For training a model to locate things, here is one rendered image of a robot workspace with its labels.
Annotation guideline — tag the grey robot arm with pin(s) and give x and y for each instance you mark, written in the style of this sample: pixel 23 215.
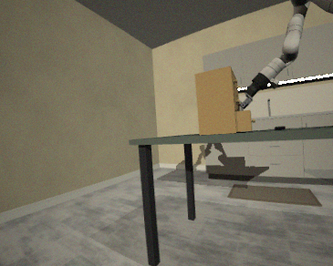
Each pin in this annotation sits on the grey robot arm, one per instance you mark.
pixel 294 32

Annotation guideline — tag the small wooden chest of drawers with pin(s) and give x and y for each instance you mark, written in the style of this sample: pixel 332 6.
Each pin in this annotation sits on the small wooden chest of drawers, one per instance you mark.
pixel 215 102

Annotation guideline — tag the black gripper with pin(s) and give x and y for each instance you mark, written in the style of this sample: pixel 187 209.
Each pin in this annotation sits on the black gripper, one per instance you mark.
pixel 261 81

